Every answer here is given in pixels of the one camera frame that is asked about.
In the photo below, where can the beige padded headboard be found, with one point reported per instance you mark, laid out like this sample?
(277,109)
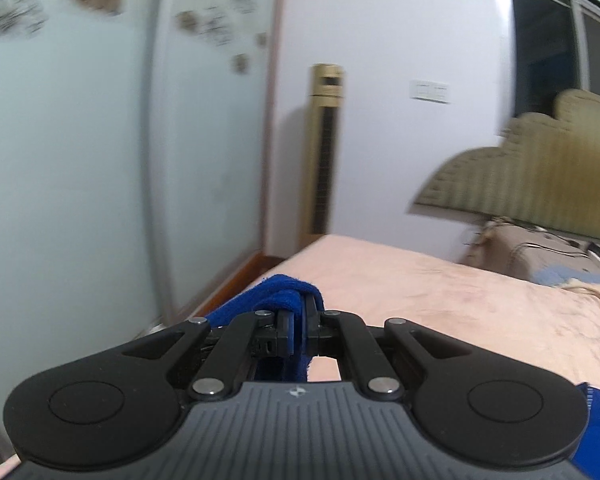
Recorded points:
(540,175)

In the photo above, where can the beige pillow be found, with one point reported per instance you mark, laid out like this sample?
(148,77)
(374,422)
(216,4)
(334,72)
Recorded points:
(510,250)

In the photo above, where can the white wall switch panel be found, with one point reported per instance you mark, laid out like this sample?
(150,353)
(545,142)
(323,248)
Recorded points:
(430,91)

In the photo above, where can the cream white blanket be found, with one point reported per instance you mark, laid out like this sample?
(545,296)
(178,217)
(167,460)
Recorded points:
(597,292)

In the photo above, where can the gold tower air conditioner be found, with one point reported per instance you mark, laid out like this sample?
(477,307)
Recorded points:
(324,150)

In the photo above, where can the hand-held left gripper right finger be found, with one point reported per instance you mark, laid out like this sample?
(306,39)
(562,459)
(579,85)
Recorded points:
(307,325)

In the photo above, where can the blue knitted sweater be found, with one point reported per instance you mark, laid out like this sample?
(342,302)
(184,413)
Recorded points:
(285,292)

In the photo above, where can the bed with pink sheet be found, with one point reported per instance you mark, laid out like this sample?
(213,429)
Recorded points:
(430,300)

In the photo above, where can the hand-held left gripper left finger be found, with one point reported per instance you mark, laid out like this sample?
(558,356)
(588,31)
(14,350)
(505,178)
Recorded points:
(286,332)

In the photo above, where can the dark sliding window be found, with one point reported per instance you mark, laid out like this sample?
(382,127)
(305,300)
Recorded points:
(545,60)

